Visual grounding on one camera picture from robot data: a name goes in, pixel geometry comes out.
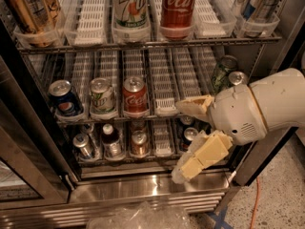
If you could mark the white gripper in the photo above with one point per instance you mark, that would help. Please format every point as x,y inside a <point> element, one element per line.
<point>236,114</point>

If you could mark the red coke can shelf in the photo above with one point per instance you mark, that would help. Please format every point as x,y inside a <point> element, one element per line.
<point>135,95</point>

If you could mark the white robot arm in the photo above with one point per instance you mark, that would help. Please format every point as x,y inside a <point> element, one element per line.
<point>280,98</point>

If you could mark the blue can bottom shelf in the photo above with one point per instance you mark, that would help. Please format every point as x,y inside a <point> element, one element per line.
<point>187,138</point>

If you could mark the green can front right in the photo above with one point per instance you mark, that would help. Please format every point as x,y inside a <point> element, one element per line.
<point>237,78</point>

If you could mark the brown can bottom shelf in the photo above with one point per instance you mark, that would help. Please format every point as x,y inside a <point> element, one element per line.
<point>139,143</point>

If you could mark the green can rear right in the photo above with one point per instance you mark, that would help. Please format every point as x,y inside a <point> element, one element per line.
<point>220,78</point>

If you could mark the white green soda can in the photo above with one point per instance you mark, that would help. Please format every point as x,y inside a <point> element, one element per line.
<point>102,95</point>

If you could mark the silver can bottom left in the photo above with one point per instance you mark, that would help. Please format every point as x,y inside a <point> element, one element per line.
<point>83,144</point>

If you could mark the stainless steel fridge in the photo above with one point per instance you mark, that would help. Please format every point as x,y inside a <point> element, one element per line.
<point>84,49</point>

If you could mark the red coca-cola can top shelf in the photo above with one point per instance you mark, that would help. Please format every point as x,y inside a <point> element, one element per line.
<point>176,18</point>

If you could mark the blue pepsi can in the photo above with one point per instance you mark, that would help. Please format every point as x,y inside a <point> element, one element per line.
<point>65,98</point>

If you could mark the white 7up can top shelf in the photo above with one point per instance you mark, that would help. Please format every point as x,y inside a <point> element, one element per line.
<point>130,14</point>

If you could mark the fridge glass door left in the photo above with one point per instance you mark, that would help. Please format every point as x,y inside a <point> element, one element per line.
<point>32,144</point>

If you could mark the gold can top left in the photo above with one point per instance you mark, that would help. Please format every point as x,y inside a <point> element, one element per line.
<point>37,20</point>

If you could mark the dark bottle white cap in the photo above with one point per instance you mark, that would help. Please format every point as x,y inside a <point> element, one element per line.
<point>111,140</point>

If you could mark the blue tape cross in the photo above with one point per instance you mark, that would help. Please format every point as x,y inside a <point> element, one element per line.
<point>219,219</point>

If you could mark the clear plastic bag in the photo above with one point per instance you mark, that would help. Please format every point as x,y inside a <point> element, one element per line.
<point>143,216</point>

